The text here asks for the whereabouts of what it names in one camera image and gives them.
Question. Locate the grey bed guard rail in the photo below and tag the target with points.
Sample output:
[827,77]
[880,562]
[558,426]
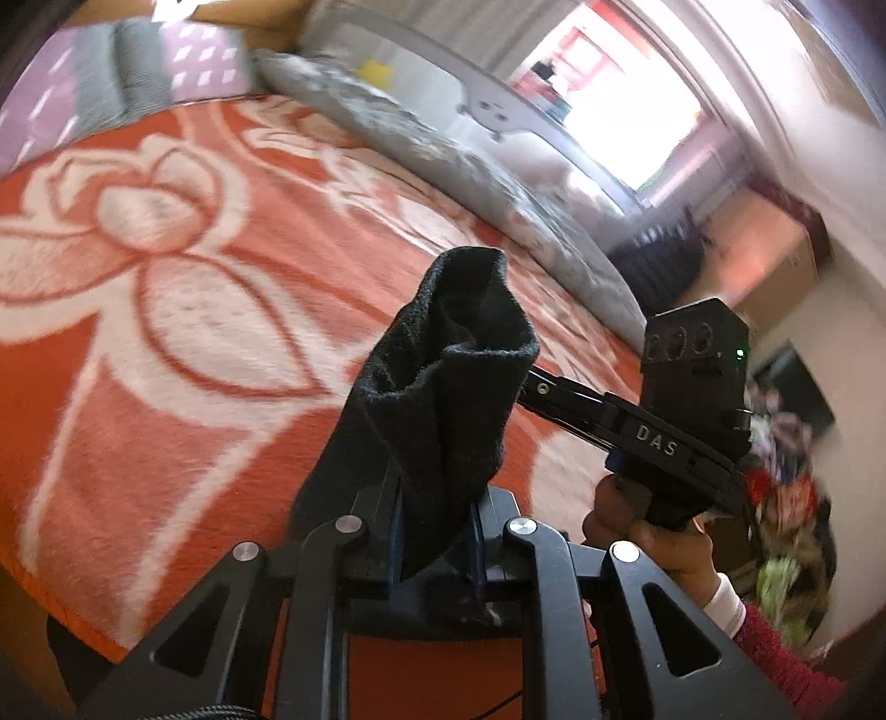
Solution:
[484,104]

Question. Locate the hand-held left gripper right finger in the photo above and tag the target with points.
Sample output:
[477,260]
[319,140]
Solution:
[574,623]

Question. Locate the black backpack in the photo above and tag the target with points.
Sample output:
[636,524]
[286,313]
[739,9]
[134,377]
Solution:
[657,259]

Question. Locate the purple and grey patchwork pillow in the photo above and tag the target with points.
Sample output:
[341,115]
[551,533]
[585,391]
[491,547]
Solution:
[180,62]
[48,104]

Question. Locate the grey floral quilt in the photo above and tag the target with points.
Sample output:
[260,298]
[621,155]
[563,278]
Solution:
[450,159]

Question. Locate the person's right hand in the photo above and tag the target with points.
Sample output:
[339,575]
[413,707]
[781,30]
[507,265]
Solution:
[650,547]

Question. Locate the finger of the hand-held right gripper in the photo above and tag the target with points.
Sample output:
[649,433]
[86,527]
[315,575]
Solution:
[567,405]

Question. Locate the yellow toy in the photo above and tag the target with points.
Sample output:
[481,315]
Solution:
[375,70]

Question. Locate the wooden wardrobe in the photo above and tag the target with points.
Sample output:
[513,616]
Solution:
[768,256]

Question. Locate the black television screen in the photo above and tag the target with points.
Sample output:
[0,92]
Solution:
[796,384]

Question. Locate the person's right forearm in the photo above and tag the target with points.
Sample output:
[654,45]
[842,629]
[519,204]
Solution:
[768,658]

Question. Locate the orange floral blanket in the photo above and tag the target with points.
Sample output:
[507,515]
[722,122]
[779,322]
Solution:
[173,311]

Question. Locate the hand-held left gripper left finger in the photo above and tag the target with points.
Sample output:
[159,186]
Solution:
[228,623]

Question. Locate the pile of clothes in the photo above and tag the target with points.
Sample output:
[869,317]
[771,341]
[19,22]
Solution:
[789,526]

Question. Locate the black pants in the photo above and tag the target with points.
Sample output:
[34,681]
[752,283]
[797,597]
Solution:
[436,415]

